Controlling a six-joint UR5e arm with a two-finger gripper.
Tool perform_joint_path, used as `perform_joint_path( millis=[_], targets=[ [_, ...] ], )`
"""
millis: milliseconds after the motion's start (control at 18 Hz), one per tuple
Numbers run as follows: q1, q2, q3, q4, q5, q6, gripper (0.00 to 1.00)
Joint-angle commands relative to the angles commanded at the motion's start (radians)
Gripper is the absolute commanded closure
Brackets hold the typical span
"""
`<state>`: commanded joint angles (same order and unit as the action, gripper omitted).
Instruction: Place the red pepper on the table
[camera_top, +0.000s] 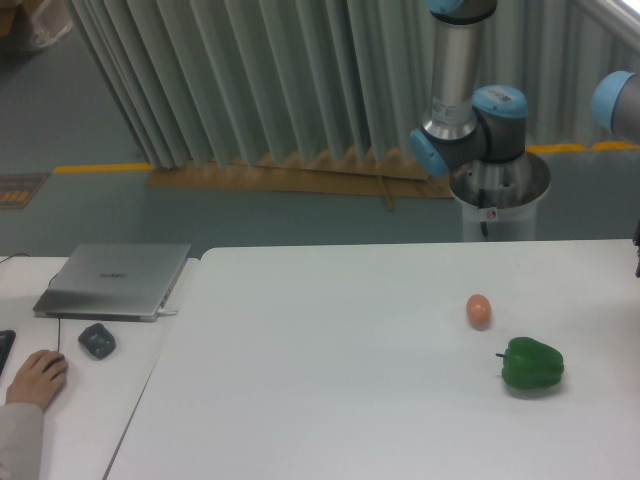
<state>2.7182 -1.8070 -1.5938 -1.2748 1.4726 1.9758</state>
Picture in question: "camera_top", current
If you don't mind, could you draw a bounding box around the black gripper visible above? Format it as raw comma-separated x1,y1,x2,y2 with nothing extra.
632,220,640,278

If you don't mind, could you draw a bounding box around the black computer mouse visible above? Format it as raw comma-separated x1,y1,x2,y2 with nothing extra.
43,355,68,378

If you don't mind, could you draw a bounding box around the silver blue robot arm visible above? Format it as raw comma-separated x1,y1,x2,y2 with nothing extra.
411,1,551,242

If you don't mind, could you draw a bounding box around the grey sleeved forearm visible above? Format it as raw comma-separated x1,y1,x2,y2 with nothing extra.
1,403,43,479

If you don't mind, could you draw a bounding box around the green bell pepper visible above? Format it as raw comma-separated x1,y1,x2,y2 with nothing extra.
496,337,564,390

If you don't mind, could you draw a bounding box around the person's right hand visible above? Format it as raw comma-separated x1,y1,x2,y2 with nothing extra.
6,350,68,412

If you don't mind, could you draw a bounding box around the brown egg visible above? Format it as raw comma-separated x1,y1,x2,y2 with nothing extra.
466,294,492,329

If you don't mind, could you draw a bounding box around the brown cardboard sheet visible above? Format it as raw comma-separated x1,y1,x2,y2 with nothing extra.
147,149,452,211

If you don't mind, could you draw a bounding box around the pale green pleated curtain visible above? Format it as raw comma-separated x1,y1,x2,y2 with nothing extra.
66,1,639,168

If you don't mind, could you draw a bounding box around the white usb plug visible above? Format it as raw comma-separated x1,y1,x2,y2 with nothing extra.
157,309,178,317

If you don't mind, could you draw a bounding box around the silver closed laptop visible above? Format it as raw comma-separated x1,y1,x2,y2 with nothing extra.
33,243,191,321

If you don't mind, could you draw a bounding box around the dark grey small device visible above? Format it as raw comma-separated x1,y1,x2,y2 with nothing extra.
78,323,117,360

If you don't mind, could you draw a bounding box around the clear plastic bag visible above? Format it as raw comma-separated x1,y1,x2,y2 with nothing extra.
11,0,73,52

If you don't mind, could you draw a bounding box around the black keyboard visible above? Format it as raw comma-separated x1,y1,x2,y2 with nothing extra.
0,330,16,375

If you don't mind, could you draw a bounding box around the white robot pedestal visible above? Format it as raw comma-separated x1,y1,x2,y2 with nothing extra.
455,197,537,242

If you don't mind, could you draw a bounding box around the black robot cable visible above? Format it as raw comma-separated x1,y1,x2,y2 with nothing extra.
477,187,489,243

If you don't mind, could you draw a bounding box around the black mouse cable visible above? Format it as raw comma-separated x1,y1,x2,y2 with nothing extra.
0,253,77,354

